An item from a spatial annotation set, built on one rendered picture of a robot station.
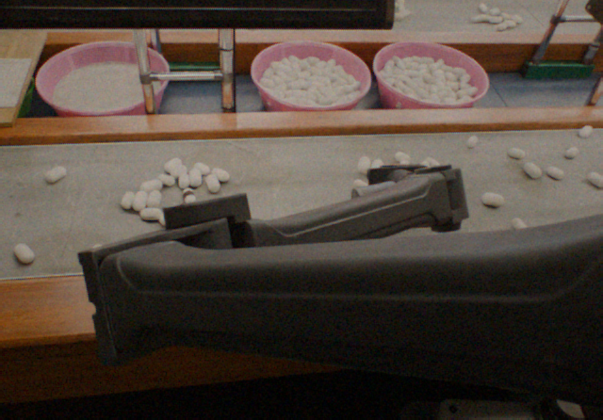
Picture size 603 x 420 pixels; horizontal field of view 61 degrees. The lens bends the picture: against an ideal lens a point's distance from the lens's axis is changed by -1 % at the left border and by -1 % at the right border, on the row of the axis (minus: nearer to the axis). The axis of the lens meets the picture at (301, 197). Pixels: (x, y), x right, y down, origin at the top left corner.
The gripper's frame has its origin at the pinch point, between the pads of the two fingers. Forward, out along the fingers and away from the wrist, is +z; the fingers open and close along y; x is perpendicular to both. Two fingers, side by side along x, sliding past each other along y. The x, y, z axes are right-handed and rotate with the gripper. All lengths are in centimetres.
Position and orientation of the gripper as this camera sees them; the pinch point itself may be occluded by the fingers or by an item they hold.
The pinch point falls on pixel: (380, 179)
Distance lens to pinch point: 92.5
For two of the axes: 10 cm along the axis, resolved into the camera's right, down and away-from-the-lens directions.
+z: -2.0, -1.6, 9.7
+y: -9.8, 0.6, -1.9
